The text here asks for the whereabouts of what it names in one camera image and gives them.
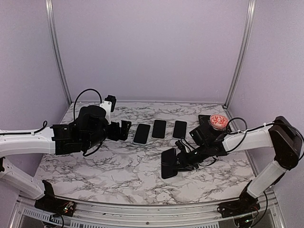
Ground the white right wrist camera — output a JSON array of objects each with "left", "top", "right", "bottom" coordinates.
[{"left": 175, "top": 140, "right": 190, "bottom": 153}]

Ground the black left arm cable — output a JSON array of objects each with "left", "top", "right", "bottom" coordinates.
[{"left": 0, "top": 88, "right": 103, "bottom": 136}]

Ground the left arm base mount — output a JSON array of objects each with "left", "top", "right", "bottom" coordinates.
[{"left": 34, "top": 180, "right": 76, "bottom": 217}]

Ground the left aluminium frame post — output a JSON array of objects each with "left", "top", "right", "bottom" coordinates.
[{"left": 45, "top": 0, "right": 72, "bottom": 105}]

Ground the red white patterned bowl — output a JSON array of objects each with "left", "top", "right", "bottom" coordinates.
[{"left": 209, "top": 114, "right": 228, "bottom": 130}]

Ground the aluminium frame post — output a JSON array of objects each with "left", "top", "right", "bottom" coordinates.
[
  {"left": 45, "top": 0, "right": 72, "bottom": 105},
  {"left": 224, "top": 0, "right": 257, "bottom": 109}
]

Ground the black patterned square plate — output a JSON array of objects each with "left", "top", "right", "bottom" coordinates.
[{"left": 198, "top": 114, "right": 226, "bottom": 132}]

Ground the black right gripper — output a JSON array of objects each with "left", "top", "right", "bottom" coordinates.
[{"left": 170, "top": 143, "right": 210, "bottom": 171}]

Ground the right aluminium frame post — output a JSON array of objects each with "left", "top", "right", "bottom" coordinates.
[{"left": 224, "top": 0, "right": 257, "bottom": 109}]

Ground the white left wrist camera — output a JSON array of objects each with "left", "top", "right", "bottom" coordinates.
[{"left": 99, "top": 95, "right": 117, "bottom": 124}]

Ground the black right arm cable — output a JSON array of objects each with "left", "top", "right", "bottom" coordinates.
[{"left": 213, "top": 117, "right": 276, "bottom": 152}]

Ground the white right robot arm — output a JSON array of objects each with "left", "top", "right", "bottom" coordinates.
[{"left": 173, "top": 116, "right": 304, "bottom": 213}]

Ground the aluminium front rail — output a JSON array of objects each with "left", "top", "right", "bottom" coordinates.
[{"left": 8, "top": 193, "right": 286, "bottom": 228}]

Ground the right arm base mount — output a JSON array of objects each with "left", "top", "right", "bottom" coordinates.
[{"left": 217, "top": 190, "right": 260, "bottom": 218}]

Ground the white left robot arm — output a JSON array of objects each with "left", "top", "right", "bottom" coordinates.
[{"left": 0, "top": 105, "right": 132, "bottom": 211}]

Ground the black smartphone teal edge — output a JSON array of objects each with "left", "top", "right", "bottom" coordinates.
[{"left": 152, "top": 120, "right": 167, "bottom": 139}]

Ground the black phone case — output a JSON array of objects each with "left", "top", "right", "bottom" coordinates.
[{"left": 161, "top": 148, "right": 178, "bottom": 180}]

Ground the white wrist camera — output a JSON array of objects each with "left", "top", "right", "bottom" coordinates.
[
  {"left": 175, "top": 140, "right": 190, "bottom": 153},
  {"left": 99, "top": 95, "right": 117, "bottom": 124}
]

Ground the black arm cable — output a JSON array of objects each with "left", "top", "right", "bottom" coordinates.
[
  {"left": 0, "top": 88, "right": 103, "bottom": 136},
  {"left": 213, "top": 117, "right": 276, "bottom": 152}
]

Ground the black smartphone mint edge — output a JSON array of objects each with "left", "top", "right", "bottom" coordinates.
[{"left": 133, "top": 124, "right": 151, "bottom": 144}]

